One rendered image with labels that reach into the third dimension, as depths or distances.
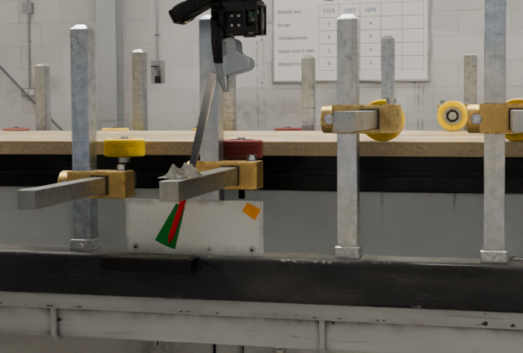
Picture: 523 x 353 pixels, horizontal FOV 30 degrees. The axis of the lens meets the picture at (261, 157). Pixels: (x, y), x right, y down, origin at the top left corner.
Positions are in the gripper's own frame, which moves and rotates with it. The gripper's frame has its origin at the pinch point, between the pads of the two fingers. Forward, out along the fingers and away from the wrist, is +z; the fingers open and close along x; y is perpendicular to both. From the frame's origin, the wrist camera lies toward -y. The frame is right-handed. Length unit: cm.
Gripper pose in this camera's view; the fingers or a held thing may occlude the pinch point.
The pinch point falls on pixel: (221, 84)
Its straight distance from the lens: 168.9
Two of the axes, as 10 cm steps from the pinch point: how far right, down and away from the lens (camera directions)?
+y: 9.7, 0.1, -2.4
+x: 2.4, -0.5, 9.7
